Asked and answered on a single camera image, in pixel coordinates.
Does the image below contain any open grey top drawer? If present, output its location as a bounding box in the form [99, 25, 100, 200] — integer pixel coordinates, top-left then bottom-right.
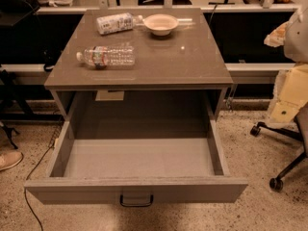
[24, 90, 249, 206]

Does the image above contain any clear plastic water bottle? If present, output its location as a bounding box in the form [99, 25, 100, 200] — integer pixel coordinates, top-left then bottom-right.
[76, 46, 136, 68]

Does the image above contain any black floor cable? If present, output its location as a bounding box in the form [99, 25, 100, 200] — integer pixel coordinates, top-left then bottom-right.
[24, 115, 64, 231]

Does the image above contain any grey drawer cabinet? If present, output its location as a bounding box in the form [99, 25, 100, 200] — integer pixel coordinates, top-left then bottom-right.
[45, 8, 233, 113]

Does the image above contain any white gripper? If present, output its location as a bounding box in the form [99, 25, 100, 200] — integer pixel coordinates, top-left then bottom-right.
[267, 63, 308, 128]

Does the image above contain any white bowl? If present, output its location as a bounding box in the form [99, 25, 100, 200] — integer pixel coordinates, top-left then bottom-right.
[143, 14, 179, 37]

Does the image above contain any black chair at left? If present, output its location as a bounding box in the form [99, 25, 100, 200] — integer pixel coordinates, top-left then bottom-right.
[0, 0, 41, 150]

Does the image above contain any black drawer handle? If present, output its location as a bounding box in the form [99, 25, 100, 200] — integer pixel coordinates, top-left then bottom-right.
[119, 194, 154, 208]

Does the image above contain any tan shoe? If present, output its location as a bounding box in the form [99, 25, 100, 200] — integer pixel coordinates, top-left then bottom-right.
[0, 151, 23, 171]

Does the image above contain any black office chair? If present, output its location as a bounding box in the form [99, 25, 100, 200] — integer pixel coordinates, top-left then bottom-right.
[249, 103, 308, 193]

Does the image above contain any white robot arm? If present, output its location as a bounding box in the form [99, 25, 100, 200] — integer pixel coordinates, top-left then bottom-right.
[264, 6, 308, 128]

